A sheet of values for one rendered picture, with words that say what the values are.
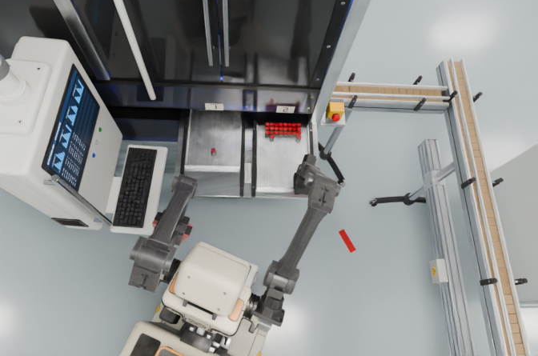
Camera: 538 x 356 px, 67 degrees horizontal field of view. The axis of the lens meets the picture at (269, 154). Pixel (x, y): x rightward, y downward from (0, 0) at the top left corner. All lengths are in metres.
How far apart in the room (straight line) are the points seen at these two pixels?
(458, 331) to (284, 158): 1.25
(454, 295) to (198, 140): 1.55
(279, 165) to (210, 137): 0.37
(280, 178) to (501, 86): 2.44
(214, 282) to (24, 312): 1.83
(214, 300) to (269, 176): 0.78
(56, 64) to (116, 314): 1.71
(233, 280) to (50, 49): 0.98
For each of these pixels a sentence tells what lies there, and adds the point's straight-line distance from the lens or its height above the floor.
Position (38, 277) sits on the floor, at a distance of 3.00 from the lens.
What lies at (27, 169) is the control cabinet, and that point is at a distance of 1.40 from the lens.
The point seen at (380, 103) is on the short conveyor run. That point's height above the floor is 0.93.
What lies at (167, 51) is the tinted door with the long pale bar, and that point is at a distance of 1.65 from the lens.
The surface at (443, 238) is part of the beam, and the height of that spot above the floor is 0.55.
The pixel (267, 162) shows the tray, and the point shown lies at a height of 0.88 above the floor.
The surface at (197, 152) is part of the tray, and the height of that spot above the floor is 0.88.
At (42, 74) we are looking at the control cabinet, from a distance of 1.49.
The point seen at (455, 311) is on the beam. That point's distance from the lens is 2.44.
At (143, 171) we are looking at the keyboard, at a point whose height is 0.83.
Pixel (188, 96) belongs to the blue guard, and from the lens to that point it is 1.90.
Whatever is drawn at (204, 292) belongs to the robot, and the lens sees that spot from 1.38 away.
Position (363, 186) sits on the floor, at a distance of 3.01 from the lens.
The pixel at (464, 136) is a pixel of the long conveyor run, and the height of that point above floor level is 0.93.
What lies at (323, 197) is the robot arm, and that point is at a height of 1.53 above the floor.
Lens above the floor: 2.72
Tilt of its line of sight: 66 degrees down
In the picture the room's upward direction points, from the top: 11 degrees clockwise
